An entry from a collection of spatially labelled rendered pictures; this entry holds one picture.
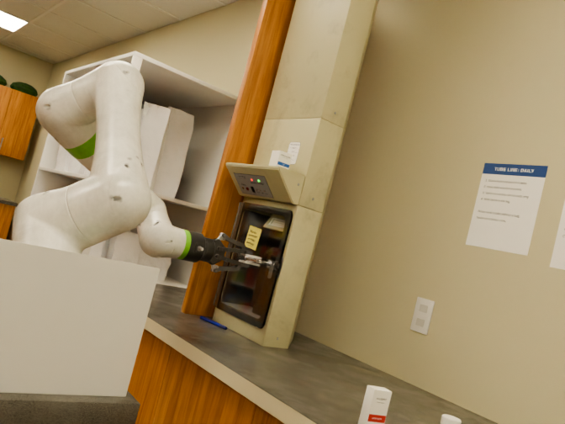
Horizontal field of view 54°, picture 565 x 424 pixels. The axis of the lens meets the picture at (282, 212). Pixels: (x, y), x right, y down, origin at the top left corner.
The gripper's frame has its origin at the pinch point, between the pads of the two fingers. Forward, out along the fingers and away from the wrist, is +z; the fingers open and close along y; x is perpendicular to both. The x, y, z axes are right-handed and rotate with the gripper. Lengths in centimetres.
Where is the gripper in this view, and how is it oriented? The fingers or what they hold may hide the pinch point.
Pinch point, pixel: (250, 259)
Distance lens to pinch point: 184.8
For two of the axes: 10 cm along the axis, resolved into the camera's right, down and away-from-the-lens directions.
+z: 7.5, 2.3, 6.2
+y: 2.3, -9.7, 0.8
